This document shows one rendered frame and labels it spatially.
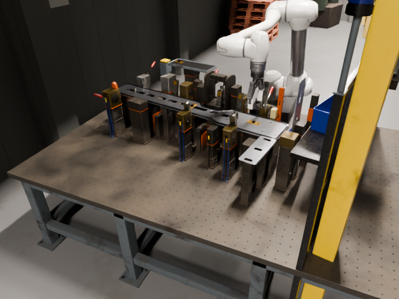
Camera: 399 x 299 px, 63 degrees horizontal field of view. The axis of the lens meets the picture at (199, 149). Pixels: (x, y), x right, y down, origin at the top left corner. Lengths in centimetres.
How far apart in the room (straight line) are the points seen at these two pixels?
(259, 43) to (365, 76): 76
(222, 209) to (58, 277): 133
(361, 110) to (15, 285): 238
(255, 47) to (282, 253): 106
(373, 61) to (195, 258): 183
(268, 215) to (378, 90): 92
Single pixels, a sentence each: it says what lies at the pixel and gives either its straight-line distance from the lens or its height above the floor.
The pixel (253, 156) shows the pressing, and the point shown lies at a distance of 173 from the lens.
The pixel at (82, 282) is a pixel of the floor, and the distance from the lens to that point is 254.
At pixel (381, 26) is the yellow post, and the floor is 173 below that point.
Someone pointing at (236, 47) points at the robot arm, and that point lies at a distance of 186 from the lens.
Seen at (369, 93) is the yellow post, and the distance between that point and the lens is 123.
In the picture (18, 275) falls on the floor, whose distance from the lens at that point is 276.
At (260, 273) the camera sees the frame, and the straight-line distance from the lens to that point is 179.
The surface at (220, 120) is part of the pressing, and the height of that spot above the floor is 100.
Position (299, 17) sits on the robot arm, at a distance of 233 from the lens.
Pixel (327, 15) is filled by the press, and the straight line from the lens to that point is 959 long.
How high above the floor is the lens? 196
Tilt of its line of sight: 33 degrees down
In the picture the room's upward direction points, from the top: 1 degrees counter-clockwise
